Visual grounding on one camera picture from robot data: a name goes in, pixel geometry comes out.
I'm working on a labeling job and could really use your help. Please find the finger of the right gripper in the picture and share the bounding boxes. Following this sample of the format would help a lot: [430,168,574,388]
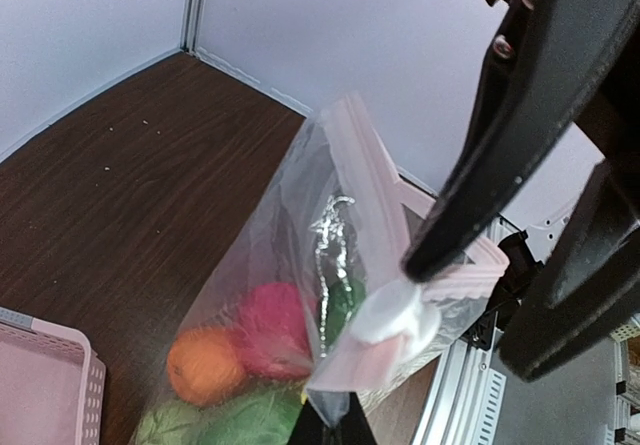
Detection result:
[498,162,639,382]
[403,0,639,283]

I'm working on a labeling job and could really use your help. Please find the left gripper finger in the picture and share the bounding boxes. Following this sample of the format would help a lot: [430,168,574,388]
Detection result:
[288,392,377,445]

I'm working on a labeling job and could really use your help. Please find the red toy apple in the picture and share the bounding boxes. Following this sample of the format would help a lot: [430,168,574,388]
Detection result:
[232,282,317,380]

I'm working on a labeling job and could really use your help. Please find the clear zip top bag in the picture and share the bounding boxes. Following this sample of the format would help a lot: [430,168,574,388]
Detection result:
[130,92,511,445]

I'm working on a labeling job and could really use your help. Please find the orange toy orange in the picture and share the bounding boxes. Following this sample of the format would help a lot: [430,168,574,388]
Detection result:
[167,326,247,407]

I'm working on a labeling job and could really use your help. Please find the green toy cucumber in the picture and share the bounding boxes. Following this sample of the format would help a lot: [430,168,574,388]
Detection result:
[318,278,366,347]

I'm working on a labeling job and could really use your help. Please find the pink perforated plastic basket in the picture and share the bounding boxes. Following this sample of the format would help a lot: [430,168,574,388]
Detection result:
[1,308,107,444]

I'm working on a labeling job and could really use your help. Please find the front aluminium rail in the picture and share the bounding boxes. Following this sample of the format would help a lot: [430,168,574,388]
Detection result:
[411,340,507,445]

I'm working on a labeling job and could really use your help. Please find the right aluminium frame post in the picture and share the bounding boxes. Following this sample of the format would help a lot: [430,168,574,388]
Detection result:
[180,0,203,54]

